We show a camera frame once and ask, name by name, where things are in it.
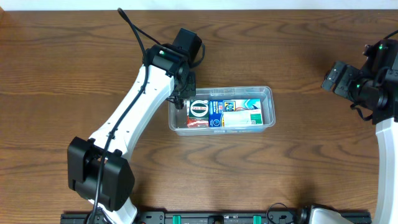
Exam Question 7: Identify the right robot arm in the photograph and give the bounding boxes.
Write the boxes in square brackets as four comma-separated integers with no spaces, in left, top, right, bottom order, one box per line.
[294,34,397,224]

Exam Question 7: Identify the blue Kool Fever box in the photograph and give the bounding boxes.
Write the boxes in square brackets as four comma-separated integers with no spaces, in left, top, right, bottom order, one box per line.
[209,98,262,128]

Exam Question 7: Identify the dark green small box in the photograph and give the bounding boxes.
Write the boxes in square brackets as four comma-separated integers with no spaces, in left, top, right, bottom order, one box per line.
[187,100,209,119]

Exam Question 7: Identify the red Panadol box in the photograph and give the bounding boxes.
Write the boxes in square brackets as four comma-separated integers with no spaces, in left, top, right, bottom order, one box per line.
[187,115,209,128]

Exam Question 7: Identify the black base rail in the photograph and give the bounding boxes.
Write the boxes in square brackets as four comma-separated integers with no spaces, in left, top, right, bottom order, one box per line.
[60,210,372,224]

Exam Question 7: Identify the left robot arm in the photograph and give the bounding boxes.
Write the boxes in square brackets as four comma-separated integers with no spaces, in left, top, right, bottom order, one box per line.
[67,29,205,223]

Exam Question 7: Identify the left black cable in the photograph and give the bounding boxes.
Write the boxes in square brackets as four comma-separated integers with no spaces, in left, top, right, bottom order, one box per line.
[85,7,162,224]

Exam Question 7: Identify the white blue Panadol box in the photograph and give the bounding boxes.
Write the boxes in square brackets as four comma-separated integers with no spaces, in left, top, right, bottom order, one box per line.
[223,109,263,127]

